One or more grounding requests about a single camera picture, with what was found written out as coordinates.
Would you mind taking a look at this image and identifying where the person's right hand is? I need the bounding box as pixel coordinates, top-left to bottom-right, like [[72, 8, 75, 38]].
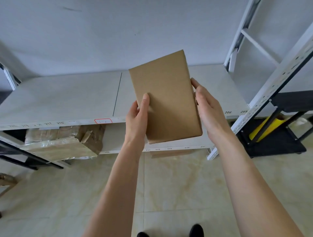
[[190, 77, 236, 147]]

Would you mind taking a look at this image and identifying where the person's left hand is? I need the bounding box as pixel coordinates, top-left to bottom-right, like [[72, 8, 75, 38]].
[[123, 92, 151, 153]]

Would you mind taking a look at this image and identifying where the cardboard parcel label 570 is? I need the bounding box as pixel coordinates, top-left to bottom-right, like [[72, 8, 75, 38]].
[[128, 49, 203, 145]]

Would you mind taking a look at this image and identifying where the white metal shelf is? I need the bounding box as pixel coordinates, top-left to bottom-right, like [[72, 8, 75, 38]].
[[0, 0, 313, 161]]

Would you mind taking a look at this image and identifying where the person's left forearm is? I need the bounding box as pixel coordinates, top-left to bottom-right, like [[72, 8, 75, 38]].
[[82, 143, 147, 237]]

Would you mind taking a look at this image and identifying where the person's right forearm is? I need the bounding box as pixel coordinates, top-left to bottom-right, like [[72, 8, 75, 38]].
[[215, 135, 305, 237]]

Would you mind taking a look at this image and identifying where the plastic-wrapped cardboard box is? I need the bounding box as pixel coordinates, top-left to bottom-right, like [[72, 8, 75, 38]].
[[19, 124, 106, 161]]

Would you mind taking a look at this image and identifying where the person's black right shoe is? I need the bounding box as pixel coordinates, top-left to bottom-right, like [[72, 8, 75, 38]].
[[189, 224, 205, 237]]

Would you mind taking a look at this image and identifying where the yellow film roll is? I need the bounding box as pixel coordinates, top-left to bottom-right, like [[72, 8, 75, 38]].
[[249, 116, 287, 143]]

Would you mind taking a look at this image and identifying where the black metal screen stand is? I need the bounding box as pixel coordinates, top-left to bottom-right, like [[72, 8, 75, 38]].
[[236, 90, 313, 158]]

